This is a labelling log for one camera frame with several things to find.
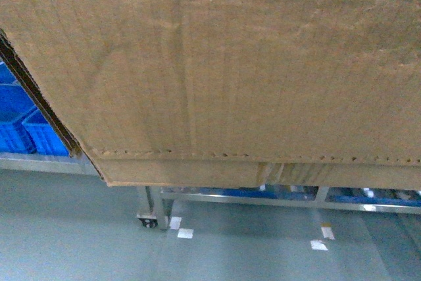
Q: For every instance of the large cardboard box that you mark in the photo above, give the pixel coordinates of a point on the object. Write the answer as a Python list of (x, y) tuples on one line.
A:
[(226, 93)]

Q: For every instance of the blue plastic crate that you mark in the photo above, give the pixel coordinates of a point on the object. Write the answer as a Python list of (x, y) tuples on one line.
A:
[(16, 106), (43, 135)]

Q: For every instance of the blue plastic crate left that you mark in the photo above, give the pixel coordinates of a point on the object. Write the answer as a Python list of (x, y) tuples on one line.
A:
[(16, 106)]

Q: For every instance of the steel shelf frame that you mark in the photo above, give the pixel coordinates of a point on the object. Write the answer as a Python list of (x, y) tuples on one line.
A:
[(155, 204)]

